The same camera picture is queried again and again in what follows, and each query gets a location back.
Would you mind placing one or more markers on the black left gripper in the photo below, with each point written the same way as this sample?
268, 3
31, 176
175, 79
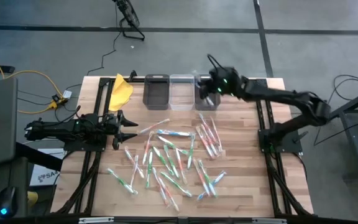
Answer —
110, 124

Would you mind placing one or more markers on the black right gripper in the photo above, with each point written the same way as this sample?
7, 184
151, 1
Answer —
225, 82

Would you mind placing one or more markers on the blue toothbrush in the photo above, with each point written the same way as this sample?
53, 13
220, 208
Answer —
213, 183
209, 101
174, 133

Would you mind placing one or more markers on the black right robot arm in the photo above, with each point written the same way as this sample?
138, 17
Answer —
291, 101

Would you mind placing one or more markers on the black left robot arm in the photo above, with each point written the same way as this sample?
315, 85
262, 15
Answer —
57, 129

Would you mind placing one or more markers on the right clear plastic bin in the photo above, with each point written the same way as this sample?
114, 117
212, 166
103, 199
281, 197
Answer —
198, 105

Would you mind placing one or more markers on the clear plastic bin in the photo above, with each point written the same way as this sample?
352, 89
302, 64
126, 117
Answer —
182, 99
198, 105

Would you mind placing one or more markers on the yellow cloth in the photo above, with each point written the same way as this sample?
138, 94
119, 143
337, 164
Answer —
120, 93

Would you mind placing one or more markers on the dark grey plastic bin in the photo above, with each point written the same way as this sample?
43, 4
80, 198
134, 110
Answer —
156, 99

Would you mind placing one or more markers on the white power adapter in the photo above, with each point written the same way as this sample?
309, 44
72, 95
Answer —
67, 93

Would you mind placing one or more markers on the yellow black power plug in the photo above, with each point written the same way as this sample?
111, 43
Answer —
54, 102

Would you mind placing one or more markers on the white cardboard box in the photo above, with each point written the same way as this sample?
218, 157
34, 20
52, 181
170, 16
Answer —
43, 175

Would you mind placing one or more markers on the black floor fan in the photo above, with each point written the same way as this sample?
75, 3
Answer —
129, 17

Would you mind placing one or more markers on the yellow small object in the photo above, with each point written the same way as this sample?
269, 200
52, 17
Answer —
32, 198

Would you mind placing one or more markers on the black computer mouse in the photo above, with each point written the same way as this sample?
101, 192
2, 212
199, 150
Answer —
7, 202

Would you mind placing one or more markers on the black side table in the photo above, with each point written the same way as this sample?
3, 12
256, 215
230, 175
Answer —
357, 124

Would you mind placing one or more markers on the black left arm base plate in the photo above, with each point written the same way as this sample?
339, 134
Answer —
73, 146

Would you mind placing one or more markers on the silver metal bracket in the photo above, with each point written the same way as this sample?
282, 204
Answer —
269, 220
96, 220

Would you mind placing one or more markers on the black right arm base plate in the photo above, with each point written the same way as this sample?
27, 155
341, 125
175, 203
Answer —
292, 144

